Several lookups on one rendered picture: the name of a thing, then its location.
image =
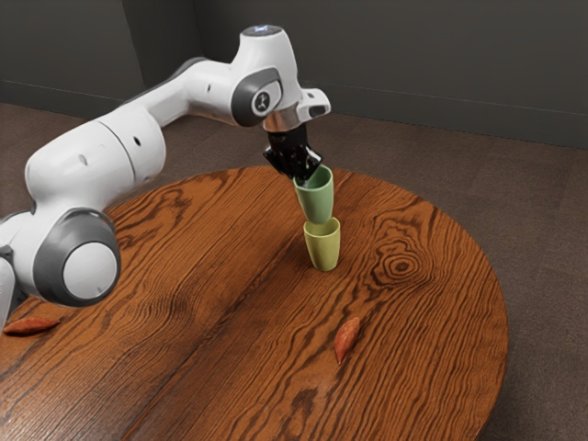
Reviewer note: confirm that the orange sweet potato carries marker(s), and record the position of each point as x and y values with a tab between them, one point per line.
28	325
345	339

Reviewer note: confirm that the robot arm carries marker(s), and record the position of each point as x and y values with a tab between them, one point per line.
115	151

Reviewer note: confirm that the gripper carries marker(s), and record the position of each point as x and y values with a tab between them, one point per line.
290	151

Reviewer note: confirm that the yellow-green cup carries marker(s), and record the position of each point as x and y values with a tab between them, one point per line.
322	248

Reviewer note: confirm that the green cup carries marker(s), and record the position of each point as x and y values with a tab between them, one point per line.
317	200

